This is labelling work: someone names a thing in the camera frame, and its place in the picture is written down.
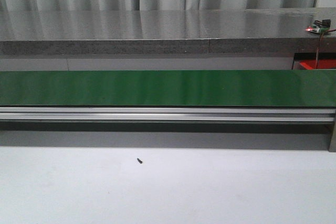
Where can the small green circuit board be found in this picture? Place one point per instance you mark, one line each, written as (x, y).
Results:
(320, 27)

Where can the aluminium conveyor frame rail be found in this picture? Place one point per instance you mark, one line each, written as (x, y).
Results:
(296, 115)

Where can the grey metal support bracket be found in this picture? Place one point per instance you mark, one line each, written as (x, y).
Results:
(329, 141)

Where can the red plastic tray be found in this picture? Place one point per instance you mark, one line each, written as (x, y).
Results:
(321, 64)

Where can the grey stone counter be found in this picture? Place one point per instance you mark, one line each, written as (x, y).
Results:
(231, 31)

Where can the green conveyor belt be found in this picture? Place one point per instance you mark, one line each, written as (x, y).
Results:
(270, 88)

